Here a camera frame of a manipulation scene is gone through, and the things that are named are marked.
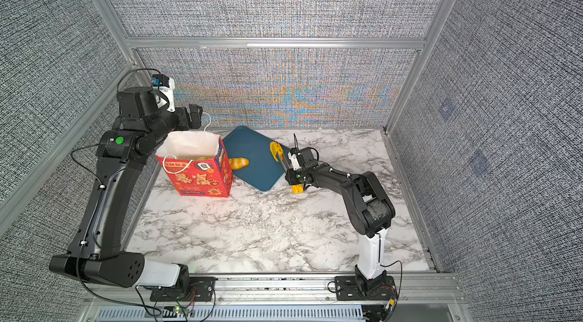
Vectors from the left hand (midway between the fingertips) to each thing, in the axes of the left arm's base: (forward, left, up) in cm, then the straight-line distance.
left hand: (190, 104), depth 67 cm
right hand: (+1, -29, -37) cm, 47 cm away
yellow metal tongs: (+10, -25, -38) cm, 46 cm away
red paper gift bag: (-7, +3, -19) cm, 21 cm away
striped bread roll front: (+7, -7, -39) cm, 40 cm away
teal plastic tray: (+3, -18, -40) cm, 44 cm away
